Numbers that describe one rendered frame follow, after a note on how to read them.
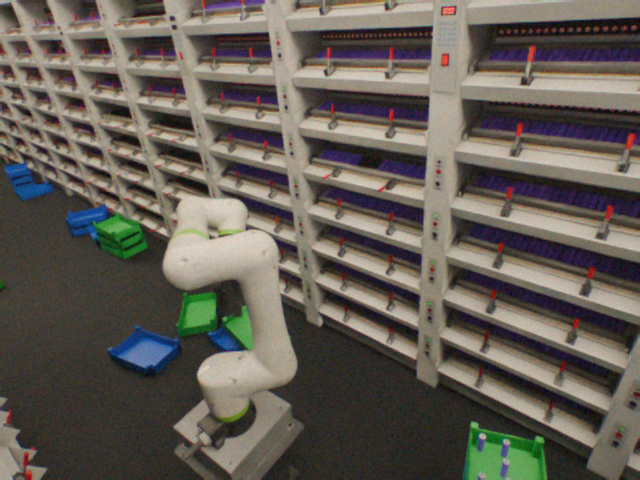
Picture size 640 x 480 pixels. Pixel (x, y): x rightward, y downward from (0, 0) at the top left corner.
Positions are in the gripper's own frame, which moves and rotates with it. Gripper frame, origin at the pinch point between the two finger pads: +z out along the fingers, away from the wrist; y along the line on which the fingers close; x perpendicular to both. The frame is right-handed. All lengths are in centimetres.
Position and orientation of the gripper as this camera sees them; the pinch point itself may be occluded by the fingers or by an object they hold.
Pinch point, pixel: (229, 312)
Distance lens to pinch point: 143.4
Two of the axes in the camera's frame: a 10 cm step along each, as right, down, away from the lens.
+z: 0.3, 9.7, -2.5
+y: 1.9, 2.4, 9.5
